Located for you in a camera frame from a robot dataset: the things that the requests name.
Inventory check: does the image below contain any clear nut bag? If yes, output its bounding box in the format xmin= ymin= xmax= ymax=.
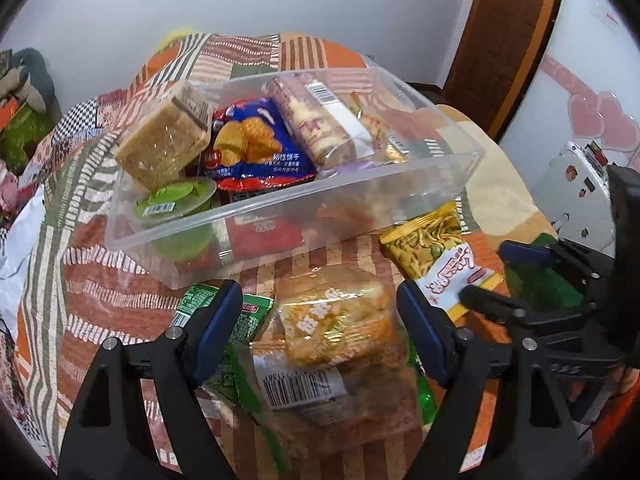
xmin=350 ymin=92 xmax=401 ymax=161

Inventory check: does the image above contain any red snack packet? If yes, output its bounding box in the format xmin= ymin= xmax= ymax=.
xmin=220 ymin=205 xmax=311 ymax=261

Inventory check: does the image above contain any yellow hoop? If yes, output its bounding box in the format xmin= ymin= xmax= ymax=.
xmin=157 ymin=27 xmax=201 ymax=48

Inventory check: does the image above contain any brown wooden door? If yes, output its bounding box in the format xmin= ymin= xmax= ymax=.
xmin=442 ymin=0 xmax=568 ymax=138

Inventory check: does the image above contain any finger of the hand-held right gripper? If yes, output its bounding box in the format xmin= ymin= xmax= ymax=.
xmin=459 ymin=284 xmax=618 ymax=361
xmin=499 ymin=239 xmax=616 ymax=306

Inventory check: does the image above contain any small pink heart sticker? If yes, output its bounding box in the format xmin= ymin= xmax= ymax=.
xmin=567 ymin=94 xmax=601 ymax=139

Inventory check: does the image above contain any blue chip packet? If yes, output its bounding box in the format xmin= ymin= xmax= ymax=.
xmin=200 ymin=97 xmax=318 ymax=193

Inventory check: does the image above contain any brown cake block packet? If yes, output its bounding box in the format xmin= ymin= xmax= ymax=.
xmin=114 ymin=80 xmax=213 ymax=192

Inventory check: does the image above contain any green lidded snack cup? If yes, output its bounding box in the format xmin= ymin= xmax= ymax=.
xmin=125 ymin=176 xmax=219 ymax=261

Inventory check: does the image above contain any long biscuit packet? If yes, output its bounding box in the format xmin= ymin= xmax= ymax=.
xmin=262 ymin=72 xmax=381 ymax=168

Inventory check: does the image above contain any green snack packet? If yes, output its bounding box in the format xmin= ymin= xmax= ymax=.
xmin=172 ymin=284 xmax=276 ymax=411

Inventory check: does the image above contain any clear plastic box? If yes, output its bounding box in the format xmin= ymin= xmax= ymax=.
xmin=103 ymin=66 xmax=486 ymax=291

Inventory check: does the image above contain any green box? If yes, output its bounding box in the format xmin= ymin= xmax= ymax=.
xmin=0 ymin=102 xmax=53 ymax=171

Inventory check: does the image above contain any orange puff snack bag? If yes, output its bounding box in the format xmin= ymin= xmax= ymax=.
xmin=275 ymin=265 xmax=397 ymax=367

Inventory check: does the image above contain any white box with stickers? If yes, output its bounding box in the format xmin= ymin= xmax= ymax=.
xmin=530 ymin=140 xmax=618 ymax=261

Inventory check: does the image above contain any white cloth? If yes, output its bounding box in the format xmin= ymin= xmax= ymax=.
xmin=0 ymin=195 xmax=48 ymax=321

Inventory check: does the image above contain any wooden wardrobe with white doors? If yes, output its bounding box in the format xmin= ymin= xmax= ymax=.
xmin=497 ymin=0 xmax=640 ymax=176

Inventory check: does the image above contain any large pink heart sticker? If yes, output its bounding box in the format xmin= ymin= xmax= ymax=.
xmin=597 ymin=92 xmax=640 ymax=152

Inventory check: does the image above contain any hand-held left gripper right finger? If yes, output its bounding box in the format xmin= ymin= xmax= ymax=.
xmin=396 ymin=280 xmax=596 ymax=480

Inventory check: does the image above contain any yellow snack packet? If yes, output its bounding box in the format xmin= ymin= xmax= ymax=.
xmin=379 ymin=202 xmax=508 ymax=322

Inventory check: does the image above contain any clear cookie bag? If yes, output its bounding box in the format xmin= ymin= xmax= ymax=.
xmin=235 ymin=342 xmax=426 ymax=461

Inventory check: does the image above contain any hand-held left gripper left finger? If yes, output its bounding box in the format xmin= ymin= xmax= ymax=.
xmin=57 ymin=279 xmax=244 ymax=480

